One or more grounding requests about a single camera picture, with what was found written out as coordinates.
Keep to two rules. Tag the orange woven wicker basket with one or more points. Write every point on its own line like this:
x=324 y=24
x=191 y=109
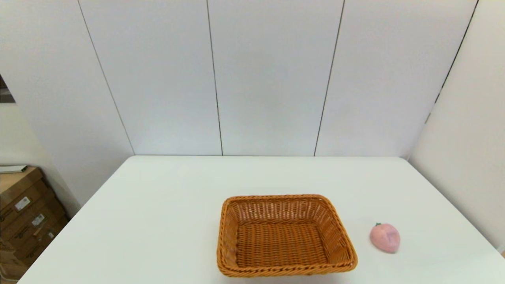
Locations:
x=282 y=242

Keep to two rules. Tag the pink toy peach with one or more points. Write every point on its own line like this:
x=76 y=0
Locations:
x=384 y=238

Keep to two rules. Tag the cardboard box with white label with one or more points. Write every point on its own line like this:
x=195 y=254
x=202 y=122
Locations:
x=19 y=189
x=43 y=240
x=35 y=225

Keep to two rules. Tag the flat white grey board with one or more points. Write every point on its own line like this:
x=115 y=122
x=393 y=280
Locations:
x=12 y=169

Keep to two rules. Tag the plain brown cardboard box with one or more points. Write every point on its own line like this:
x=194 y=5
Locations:
x=14 y=268

